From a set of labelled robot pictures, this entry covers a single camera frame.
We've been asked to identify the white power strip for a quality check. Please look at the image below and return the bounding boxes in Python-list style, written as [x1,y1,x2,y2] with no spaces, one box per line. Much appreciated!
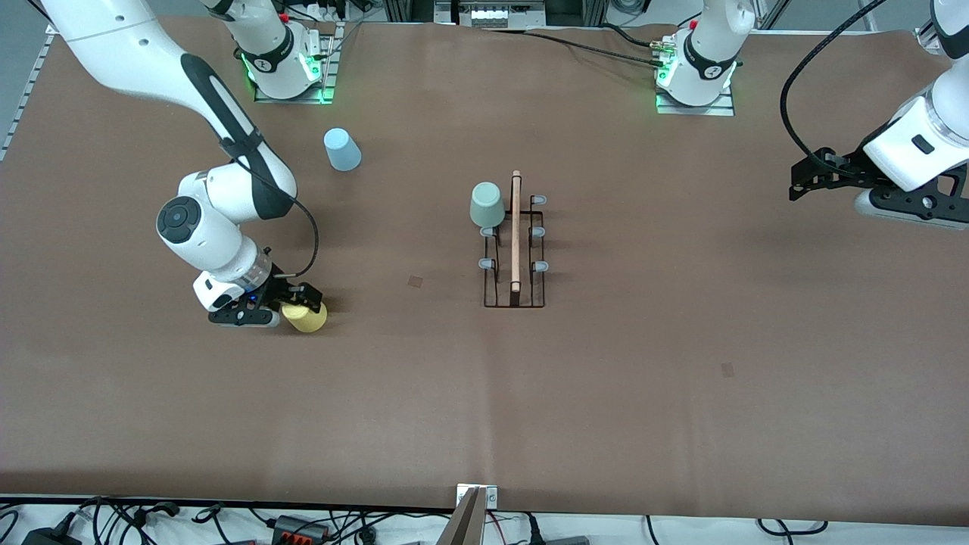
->
[435,0,547,30]

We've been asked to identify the grey camera pole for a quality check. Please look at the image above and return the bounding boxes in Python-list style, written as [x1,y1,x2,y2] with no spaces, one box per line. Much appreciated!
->
[437,487,490,545]

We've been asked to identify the thin black cable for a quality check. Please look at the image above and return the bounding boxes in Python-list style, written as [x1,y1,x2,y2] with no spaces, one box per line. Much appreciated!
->
[483,27,667,69]

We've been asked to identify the black orange connector box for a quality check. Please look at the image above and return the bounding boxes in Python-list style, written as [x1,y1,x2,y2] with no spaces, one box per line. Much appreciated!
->
[271,515,332,543]

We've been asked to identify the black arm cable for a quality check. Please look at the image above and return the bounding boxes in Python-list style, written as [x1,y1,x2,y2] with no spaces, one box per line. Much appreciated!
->
[223,136,321,280]
[780,0,888,164]

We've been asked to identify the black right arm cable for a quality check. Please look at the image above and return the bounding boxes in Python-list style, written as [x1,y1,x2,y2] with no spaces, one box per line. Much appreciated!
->
[223,136,321,280]

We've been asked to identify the silver metal clamp bracket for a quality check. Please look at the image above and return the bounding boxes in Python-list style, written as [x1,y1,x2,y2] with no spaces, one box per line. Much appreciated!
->
[456,484,499,509]

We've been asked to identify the brown paper table cover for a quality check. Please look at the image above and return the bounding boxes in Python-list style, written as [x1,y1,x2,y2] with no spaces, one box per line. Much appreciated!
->
[0,15,969,525]

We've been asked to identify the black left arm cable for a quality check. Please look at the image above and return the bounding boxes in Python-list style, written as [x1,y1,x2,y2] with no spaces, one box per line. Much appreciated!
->
[780,0,888,164]

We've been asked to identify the black power adapter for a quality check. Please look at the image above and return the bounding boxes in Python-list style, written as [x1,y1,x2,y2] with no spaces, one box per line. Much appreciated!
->
[21,526,83,545]

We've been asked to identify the thick black cable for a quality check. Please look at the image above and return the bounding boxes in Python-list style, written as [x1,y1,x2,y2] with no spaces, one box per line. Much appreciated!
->
[598,22,661,49]

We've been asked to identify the light blue plastic cup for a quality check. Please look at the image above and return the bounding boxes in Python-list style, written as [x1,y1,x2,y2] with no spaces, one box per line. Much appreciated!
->
[323,127,363,173]

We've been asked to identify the black wire cup holder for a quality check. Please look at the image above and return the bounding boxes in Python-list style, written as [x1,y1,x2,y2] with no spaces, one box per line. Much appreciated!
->
[478,170,549,309]

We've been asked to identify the black looped cable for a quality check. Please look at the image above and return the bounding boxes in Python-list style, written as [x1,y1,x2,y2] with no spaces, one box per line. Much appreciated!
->
[756,518,828,537]

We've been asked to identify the yellow plastic cup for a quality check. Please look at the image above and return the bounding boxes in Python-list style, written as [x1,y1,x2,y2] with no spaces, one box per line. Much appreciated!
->
[281,299,329,334]

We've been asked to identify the tangled black cable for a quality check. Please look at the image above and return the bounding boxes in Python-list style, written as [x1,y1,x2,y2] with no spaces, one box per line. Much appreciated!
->
[74,496,184,545]

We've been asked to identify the mint green plastic cup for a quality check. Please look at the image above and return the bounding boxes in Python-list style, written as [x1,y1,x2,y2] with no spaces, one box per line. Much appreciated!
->
[469,182,506,229]

